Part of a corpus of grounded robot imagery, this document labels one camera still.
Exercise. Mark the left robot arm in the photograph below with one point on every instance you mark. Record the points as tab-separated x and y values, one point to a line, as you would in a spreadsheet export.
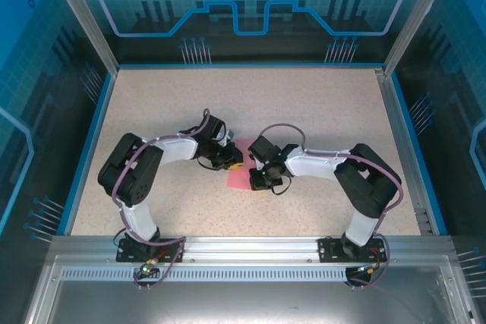
129	172

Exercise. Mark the blue frame strip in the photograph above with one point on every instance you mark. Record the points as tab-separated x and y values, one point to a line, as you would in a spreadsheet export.
417	149
91	149

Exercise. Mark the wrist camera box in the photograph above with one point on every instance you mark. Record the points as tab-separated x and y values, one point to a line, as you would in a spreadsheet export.
227	137
259	164

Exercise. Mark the aluminium side rail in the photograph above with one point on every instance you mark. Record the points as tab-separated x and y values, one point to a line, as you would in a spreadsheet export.
394	111

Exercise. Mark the sheet metal tray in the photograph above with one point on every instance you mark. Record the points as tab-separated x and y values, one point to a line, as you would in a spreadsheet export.
243	305

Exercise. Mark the pink paper sheet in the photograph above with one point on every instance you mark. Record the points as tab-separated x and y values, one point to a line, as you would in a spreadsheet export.
239	180

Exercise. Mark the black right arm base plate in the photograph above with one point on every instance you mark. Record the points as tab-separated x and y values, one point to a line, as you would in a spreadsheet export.
330	250

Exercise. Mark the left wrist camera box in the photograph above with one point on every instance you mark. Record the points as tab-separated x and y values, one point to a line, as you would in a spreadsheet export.
227	137

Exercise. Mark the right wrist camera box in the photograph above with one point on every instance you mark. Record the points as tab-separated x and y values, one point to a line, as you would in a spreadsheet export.
259	164

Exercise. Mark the aluminium frame post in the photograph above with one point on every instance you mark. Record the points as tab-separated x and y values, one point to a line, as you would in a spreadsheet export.
417	16
84	16

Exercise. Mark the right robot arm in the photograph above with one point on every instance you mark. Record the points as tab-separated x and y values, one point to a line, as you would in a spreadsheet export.
364	180

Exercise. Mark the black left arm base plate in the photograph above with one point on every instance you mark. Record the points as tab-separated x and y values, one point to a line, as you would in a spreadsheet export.
127	255

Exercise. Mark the aluminium mounting rail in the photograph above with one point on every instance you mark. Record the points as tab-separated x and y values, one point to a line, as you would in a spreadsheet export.
250	250

